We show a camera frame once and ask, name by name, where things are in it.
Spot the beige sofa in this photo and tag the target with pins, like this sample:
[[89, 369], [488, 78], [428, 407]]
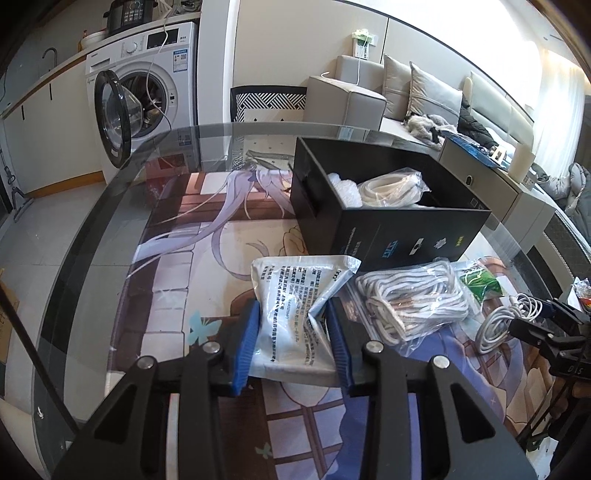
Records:
[[354, 98]]

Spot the cardboard box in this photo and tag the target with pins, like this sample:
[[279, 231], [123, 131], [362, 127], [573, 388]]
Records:
[[5, 325]]

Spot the kitchen faucet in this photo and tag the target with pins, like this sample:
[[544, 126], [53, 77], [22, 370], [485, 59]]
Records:
[[49, 60]]

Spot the white bowl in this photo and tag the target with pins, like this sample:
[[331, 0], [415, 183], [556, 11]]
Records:
[[92, 39]]

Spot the anime printed desk mat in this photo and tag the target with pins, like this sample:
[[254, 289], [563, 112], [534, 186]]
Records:
[[210, 242]]

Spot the black storage box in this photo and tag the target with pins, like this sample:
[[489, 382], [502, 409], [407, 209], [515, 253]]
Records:
[[442, 225]]

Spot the mop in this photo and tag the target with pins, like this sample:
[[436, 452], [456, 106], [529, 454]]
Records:
[[19, 200]]

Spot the black patterned chair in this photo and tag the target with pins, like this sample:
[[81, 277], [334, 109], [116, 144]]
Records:
[[267, 103]]

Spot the green white packet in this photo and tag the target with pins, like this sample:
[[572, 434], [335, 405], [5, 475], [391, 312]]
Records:
[[480, 281]]

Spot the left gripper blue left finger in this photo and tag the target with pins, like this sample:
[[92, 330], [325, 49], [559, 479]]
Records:
[[126, 436]]

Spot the black jacket on sofa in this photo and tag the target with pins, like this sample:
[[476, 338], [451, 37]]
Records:
[[472, 128]]

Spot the black pressure cooker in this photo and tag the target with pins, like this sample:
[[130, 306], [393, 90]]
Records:
[[126, 14]]

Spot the white foam piece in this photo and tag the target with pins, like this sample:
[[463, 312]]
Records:
[[347, 191]]

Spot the cream paper roll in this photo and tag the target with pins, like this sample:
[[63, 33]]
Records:
[[522, 160]]

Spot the white wall phone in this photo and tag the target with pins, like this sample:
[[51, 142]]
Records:
[[362, 41]]

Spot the white washing machine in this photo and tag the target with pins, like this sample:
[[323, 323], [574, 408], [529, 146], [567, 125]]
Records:
[[158, 68]]

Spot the silver foil pouch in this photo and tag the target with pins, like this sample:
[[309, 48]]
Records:
[[293, 346]]

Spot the grey cushion left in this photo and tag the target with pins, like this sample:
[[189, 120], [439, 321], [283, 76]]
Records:
[[396, 88]]

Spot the grey cushion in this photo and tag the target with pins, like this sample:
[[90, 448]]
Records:
[[396, 88], [429, 95]]

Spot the beige drawer cabinet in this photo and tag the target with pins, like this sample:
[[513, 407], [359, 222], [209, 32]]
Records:
[[524, 213]]

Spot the grey fuzzy blanket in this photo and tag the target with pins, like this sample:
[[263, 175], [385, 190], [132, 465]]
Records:
[[430, 129]]

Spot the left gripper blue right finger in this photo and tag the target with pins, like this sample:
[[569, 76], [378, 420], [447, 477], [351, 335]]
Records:
[[460, 435]]

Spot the grey cushion right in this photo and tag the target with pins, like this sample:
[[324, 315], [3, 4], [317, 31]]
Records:
[[429, 95]]

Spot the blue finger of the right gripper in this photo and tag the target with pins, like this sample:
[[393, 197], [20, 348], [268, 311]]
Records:
[[548, 343], [564, 315]]

